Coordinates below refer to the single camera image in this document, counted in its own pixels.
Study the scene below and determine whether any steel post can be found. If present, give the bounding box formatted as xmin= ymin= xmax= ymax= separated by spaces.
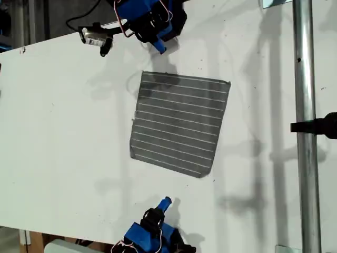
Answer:
xmin=292 ymin=0 xmax=323 ymax=253

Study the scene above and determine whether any black camera stalk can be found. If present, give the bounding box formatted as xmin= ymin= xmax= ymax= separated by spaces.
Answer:
xmin=101 ymin=24 xmax=132 ymax=37

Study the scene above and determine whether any black clamp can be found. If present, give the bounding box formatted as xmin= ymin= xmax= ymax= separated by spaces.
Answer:
xmin=290 ymin=112 xmax=337 ymax=140

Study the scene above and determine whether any silver black camera box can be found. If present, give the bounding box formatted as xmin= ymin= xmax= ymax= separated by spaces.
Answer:
xmin=78 ymin=22 xmax=114 ymax=57

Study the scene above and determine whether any black camera cable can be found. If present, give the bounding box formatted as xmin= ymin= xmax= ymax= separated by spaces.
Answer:
xmin=65 ymin=0 xmax=102 ymax=31

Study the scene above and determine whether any blue background object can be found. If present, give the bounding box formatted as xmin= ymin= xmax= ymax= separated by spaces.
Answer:
xmin=0 ymin=35 xmax=13 ymax=51

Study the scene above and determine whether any grey white-striped towel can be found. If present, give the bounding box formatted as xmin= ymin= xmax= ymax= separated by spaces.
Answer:
xmin=129 ymin=70 xmax=232 ymax=179

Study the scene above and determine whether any wooden table leg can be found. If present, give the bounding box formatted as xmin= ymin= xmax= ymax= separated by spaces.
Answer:
xmin=19 ymin=229 xmax=45 ymax=253

